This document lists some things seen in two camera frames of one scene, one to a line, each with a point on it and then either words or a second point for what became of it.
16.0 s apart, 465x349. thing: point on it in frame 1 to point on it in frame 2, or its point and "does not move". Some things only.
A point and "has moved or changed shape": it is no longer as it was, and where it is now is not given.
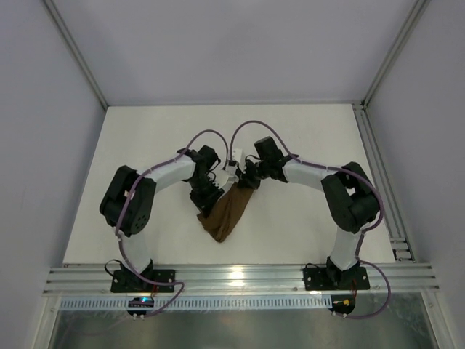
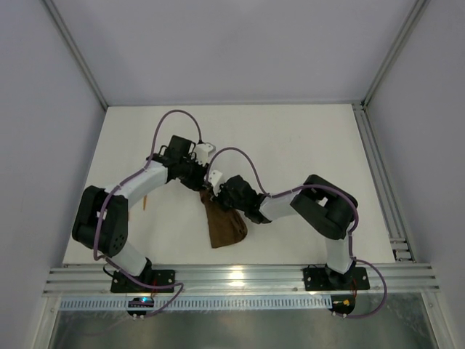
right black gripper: (248, 179) to (224, 193)
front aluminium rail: (240, 280) does not move
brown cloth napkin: (224, 216) has moved or changed shape
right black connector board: (342, 304) does not move
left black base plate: (129, 281) does not move
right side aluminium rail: (399, 243) does not move
